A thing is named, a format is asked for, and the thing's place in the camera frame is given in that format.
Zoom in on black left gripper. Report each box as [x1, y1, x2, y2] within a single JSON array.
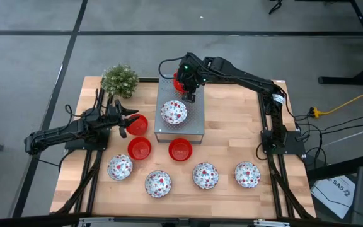
[[106, 99, 141, 139]]

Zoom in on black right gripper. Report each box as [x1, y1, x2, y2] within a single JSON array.
[[176, 54, 206, 104]]

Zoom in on plain red plastic bowl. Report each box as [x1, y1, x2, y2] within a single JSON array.
[[127, 136, 153, 161], [172, 71, 187, 95], [168, 137, 193, 162], [125, 113, 149, 137]]

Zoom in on red bowl with floral inside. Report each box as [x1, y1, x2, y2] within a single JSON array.
[[144, 170, 172, 199], [192, 162, 219, 190], [160, 99, 188, 125], [234, 161, 262, 189], [107, 154, 134, 182]]

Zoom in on grey perforated metal shelf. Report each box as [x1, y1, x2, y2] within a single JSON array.
[[154, 74, 205, 144]]

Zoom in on artificial green potted plant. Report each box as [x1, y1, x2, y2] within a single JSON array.
[[101, 64, 140, 100]]

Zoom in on black crossbar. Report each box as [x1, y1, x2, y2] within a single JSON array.
[[0, 213, 363, 227]]

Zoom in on black desk foot bar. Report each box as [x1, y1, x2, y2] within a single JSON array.
[[306, 153, 363, 183]]

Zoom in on white printed paper sheet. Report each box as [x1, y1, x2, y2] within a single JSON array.
[[310, 175, 356, 220]]

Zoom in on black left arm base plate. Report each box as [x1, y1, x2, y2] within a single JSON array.
[[64, 125, 110, 151]]

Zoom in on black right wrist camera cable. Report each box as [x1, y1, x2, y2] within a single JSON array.
[[158, 56, 187, 80]]

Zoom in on black aluminium rig frame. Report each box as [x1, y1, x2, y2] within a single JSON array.
[[50, 77, 316, 221]]

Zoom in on silver metal bracket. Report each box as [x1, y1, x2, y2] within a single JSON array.
[[253, 219, 291, 227], [77, 216, 115, 227]]

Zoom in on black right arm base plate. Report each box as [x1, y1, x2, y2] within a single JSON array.
[[261, 129, 307, 155]]

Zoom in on yellow extension cord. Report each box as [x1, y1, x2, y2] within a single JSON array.
[[309, 83, 363, 119]]

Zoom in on black desk leg frame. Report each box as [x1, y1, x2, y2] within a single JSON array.
[[318, 0, 363, 86]]

